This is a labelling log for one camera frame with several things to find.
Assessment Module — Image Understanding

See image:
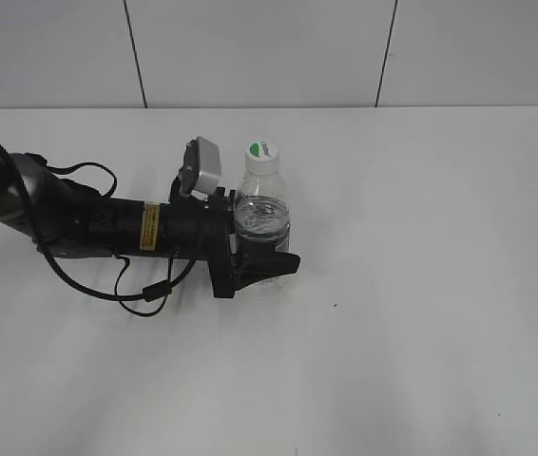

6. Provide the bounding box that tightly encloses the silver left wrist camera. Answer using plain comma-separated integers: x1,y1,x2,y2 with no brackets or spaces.
178,136,221,197

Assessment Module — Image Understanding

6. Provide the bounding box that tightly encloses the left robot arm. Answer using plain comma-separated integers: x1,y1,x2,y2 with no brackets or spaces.
0,137,300,302

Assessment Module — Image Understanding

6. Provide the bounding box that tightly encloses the white green bottle cap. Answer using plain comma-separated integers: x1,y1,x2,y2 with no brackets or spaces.
244,141,279,176

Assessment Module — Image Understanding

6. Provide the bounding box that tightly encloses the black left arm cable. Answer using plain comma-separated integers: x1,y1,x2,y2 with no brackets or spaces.
0,137,203,316

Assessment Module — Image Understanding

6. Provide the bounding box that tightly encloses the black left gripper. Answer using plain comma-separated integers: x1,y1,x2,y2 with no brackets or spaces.
167,187,300,298

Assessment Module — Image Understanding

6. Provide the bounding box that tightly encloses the clear Cestbon water bottle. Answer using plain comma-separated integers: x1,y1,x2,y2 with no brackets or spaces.
232,168,293,288

